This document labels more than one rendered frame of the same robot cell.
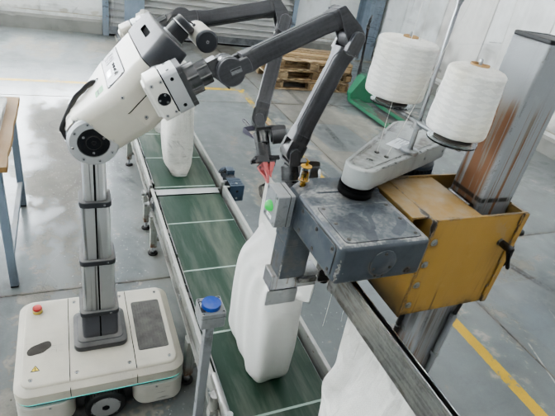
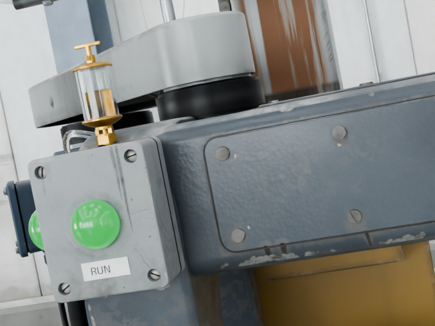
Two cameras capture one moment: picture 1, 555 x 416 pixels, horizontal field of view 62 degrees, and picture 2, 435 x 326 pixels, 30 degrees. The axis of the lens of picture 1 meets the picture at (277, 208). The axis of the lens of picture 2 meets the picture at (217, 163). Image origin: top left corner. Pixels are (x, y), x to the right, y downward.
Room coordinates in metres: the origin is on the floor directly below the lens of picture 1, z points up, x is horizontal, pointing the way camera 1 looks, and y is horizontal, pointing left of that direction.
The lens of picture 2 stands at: (0.62, 0.35, 1.33)
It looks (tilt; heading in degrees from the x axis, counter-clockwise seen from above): 3 degrees down; 309
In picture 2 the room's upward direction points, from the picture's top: 11 degrees counter-clockwise
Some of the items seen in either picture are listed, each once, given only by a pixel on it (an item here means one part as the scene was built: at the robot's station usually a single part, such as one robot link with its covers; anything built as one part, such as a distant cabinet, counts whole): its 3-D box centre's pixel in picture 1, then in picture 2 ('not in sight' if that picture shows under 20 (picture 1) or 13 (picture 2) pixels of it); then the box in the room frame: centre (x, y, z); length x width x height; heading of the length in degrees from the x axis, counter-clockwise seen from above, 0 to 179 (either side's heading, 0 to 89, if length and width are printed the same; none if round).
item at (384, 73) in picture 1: (400, 68); not in sight; (1.31, -0.26, 1.61); 0.17 x 0.17 x 0.17
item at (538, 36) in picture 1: (549, 39); not in sight; (1.20, -0.55, 1.76); 0.12 x 0.11 x 0.01; 117
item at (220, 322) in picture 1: (210, 312); not in sight; (1.07, 0.15, 0.81); 0.08 x 0.08 x 0.06; 27
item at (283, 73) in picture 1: (304, 68); not in sight; (7.10, 0.00, 0.22); 1.21 x 0.84 x 0.14; 117
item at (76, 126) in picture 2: not in sight; (108, 129); (1.38, -0.38, 1.35); 0.12 x 0.12 x 0.04
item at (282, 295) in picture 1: (277, 290); not in sight; (1.03, -0.05, 0.98); 0.09 x 0.05 x 0.05; 117
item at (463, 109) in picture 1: (467, 100); not in sight; (1.08, -0.38, 1.61); 0.15 x 0.14 x 0.17; 27
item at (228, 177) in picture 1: (227, 181); not in sight; (2.82, 0.37, 0.35); 0.30 x 0.15 x 0.15; 27
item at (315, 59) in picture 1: (304, 59); not in sight; (7.06, 0.03, 0.36); 1.20 x 0.82 x 0.14; 113
